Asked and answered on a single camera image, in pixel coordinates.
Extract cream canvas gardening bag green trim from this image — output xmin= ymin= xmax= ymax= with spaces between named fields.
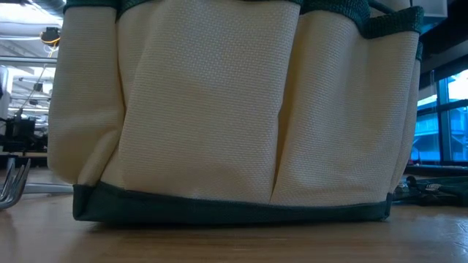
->
xmin=47 ymin=0 xmax=425 ymax=224

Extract black table frame extrusion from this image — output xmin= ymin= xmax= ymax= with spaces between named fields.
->
xmin=0 ymin=152 xmax=468 ymax=178

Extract white ceiling ventilation box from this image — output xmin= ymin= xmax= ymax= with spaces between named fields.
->
xmin=410 ymin=0 xmax=449 ymax=20

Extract black background robot station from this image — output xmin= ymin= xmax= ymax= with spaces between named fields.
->
xmin=0 ymin=115 xmax=49 ymax=155

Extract long ceiling light bar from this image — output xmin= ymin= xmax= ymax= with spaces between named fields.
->
xmin=0 ymin=56 xmax=59 ymax=65

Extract orange black ceiling cable reel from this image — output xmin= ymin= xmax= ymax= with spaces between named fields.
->
xmin=39 ymin=26 xmax=62 ymax=47

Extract black-framed window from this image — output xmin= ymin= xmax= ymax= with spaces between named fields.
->
xmin=411 ymin=68 xmax=468 ymax=166

